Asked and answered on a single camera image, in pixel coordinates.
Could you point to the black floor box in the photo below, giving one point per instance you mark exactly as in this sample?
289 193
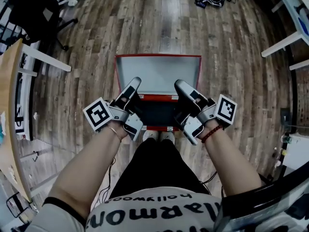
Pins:
286 117

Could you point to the light wooden desk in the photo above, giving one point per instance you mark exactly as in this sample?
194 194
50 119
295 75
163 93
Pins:
7 81

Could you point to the person's left hand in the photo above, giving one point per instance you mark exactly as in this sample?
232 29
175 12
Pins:
123 99

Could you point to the black framed screen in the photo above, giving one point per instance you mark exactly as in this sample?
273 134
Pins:
265 194

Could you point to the person's right white shoe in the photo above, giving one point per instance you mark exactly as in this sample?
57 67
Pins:
167 135

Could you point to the person's left white shoe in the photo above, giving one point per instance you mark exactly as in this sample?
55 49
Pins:
150 135

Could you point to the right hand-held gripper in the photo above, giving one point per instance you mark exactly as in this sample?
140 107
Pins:
225 109

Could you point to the person's white shoe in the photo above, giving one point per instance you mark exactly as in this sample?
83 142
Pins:
150 135
167 135

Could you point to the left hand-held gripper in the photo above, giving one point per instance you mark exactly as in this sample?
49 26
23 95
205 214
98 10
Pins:
97 113

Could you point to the person's black shorts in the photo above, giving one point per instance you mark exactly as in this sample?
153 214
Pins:
157 168

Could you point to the pale blue top table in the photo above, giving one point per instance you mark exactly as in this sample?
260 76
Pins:
289 6

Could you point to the white paper scrap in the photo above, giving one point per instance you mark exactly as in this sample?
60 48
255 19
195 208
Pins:
35 115

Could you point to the person's right hand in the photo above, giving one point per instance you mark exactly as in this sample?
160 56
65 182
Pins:
199 100

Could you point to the black headrest office chair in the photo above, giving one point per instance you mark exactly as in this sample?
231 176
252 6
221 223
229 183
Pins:
33 8

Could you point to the person's right forearm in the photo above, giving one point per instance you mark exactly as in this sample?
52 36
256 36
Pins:
231 163

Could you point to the small white crumpled paper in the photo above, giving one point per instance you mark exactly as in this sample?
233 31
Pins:
1 120

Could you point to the person's left forearm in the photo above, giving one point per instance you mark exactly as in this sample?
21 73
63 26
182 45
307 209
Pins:
91 168

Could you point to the person's white printed shirt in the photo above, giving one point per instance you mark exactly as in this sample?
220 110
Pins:
154 214

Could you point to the blue flat item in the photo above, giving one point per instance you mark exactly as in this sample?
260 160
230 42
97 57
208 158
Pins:
304 26

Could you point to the white box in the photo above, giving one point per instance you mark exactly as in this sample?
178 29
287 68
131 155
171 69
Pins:
298 153

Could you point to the gold bangle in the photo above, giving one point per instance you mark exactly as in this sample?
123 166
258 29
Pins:
113 130

